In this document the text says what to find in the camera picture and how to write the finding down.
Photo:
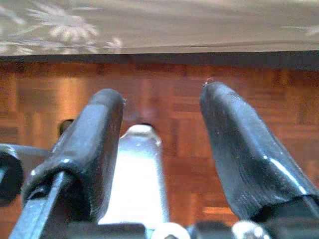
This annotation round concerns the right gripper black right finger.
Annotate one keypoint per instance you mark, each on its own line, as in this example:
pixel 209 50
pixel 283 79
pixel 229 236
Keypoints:
pixel 244 149

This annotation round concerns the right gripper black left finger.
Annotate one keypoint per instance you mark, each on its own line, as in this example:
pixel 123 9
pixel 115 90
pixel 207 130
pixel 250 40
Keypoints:
pixel 84 154

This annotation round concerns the grey floral bed sheet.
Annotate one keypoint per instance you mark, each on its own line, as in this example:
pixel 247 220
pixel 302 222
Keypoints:
pixel 174 25

